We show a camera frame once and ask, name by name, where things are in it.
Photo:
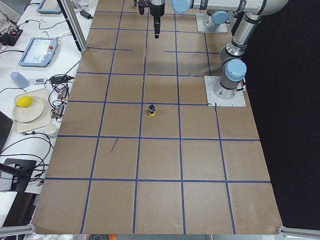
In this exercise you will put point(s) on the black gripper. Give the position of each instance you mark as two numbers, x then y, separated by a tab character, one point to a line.
157	11

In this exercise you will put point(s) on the aluminium frame post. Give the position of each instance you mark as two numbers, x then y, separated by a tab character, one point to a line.
73	24

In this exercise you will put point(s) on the blue plastic cup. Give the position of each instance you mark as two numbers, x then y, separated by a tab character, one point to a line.
19	80

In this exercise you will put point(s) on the yellow lemon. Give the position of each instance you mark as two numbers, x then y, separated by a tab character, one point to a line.
24	102

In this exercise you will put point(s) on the near blue teach pendant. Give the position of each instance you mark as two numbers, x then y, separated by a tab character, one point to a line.
39	52

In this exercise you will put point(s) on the white paper cup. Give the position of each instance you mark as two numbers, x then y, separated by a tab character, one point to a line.
51	130

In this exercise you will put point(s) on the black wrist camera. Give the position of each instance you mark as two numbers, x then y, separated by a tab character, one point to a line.
142	4

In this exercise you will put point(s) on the blue teach pendant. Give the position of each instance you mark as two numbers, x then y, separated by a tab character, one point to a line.
39	52
49	7

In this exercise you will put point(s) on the black power adapter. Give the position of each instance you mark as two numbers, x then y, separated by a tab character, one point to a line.
86	15

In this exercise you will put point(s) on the far blue teach pendant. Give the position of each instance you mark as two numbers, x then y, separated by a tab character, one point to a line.
49	7

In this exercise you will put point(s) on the beige square tray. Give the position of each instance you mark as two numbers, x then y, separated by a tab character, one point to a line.
43	120

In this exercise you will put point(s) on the beige round plate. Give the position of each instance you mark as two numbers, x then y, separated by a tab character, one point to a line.
28	114

